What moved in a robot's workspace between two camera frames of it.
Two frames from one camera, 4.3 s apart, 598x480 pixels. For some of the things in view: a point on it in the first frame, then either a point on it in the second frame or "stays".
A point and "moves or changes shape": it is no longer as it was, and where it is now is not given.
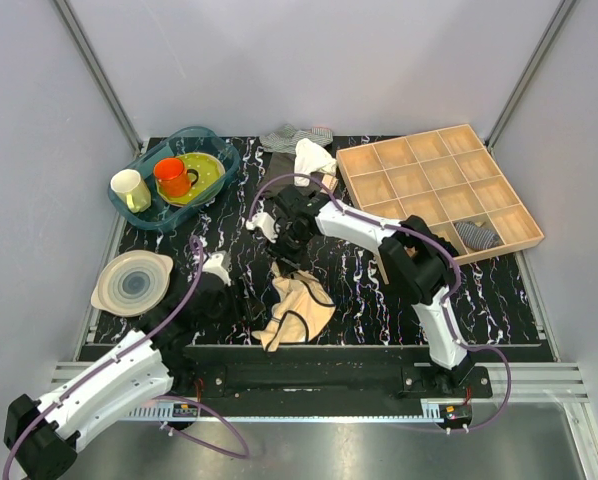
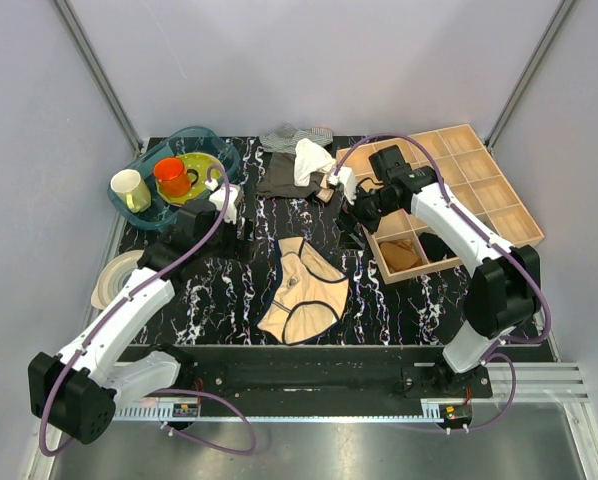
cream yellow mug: [129, 185] stays
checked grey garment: [321, 136] stays
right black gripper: [280, 248] -> [349, 236]
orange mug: [173, 179] stays
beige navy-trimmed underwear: [302, 308] moves or changes shape
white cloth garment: [311, 158] stays
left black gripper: [248, 306] -> [239, 249]
